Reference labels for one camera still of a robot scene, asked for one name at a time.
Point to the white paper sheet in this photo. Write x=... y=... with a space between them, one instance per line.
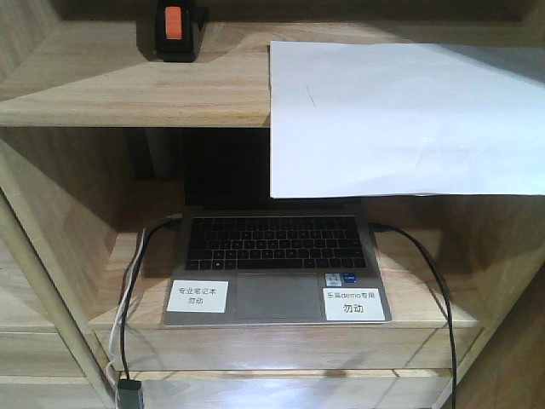
x=405 y=119

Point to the black stapler with orange button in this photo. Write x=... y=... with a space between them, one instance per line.
x=179 y=30

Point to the grey open laptop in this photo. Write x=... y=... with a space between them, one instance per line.
x=276 y=254

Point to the white label sticker right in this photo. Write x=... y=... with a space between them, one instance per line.
x=353 y=304

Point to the white label sticker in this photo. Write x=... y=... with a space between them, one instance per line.
x=353 y=304
x=198 y=296

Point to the white label sticker left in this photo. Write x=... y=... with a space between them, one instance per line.
x=198 y=296

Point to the wooden shelf unit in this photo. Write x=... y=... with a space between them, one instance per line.
x=77 y=77

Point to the grey usb hub adapter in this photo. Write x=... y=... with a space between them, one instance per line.
x=130 y=394

